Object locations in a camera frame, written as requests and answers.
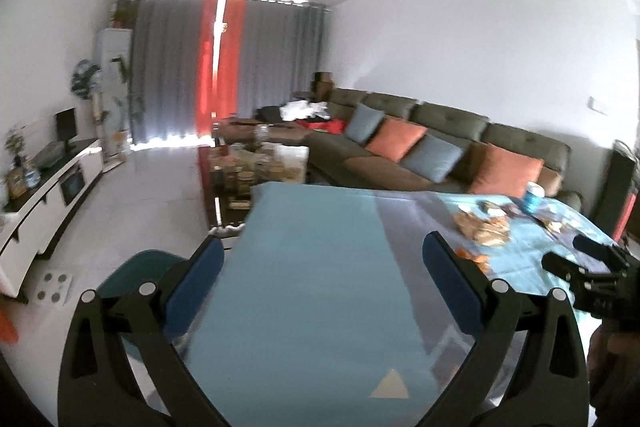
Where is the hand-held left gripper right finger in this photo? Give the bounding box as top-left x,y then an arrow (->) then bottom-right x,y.
421,231 -> 590,427

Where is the small brown cushion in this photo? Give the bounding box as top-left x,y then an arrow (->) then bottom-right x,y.
537,167 -> 564,198

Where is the grey and red curtain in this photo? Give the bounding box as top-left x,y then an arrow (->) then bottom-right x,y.
131,0 -> 332,146

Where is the brown cardboard box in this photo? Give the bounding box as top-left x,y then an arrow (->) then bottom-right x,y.
312,72 -> 335,103

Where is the blue cup with white lid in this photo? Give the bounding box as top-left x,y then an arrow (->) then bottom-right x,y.
521,182 -> 546,214

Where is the tall leafy plant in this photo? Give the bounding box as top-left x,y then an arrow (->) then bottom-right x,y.
112,57 -> 147,144

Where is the long brown cushion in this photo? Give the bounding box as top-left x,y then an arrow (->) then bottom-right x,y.
342,154 -> 437,188

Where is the white and black cabinet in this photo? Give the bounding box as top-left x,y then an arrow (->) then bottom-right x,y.
0,138 -> 104,304

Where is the teal chair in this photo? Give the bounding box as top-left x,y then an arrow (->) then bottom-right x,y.
95,249 -> 202,410

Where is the cluttered dark coffee table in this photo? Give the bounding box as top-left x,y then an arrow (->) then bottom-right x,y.
197,142 -> 312,229

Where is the orange cushion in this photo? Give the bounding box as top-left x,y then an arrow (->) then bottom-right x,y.
364,117 -> 428,162
467,143 -> 545,199

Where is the vase with flowers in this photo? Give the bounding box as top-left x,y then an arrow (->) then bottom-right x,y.
4,127 -> 29,168

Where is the olive green sofa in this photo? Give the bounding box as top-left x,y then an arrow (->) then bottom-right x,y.
215,87 -> 583,208

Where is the blue patchwork cloth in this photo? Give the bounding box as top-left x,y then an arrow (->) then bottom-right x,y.
427,191 -> 615,325

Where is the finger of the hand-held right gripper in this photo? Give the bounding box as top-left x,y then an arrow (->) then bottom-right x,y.
572,234 -> 621,262
541,252 -> 601,289

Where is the black upright appliance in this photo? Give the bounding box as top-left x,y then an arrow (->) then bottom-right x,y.
590,139 -> 640,244

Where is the white floor air conditioner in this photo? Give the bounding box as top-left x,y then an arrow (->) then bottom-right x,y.
95,28 -> 134,158

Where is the teal and grey tablecloth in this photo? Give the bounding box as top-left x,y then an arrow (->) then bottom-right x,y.
175,181 -> 511,427

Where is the black monitor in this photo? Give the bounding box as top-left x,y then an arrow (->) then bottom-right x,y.
55,108 -> 79,153

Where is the white clothes pile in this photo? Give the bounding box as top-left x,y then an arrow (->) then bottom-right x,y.
280,101 -> 331,122

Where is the small potted plant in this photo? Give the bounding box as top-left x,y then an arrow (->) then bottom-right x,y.
110,0 -> 139,28

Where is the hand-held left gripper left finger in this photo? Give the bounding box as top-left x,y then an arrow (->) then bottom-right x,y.
57,237 -> 231,427

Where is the red garment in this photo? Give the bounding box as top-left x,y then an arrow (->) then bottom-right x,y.
300,119 -> 348,136

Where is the white stool with holes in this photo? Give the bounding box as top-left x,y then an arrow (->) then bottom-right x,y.
32,272 -> 74,306

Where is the small blue cushion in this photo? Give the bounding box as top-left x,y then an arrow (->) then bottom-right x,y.
345,103 -> 387,144

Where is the large blue cushion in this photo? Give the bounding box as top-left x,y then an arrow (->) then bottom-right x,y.
401,134 -> 463,182

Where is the person's right hand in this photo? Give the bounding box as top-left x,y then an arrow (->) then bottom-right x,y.
587,321 -> 640,427

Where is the white plastic bag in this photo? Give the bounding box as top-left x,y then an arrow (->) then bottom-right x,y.
272,143 -> 309,183

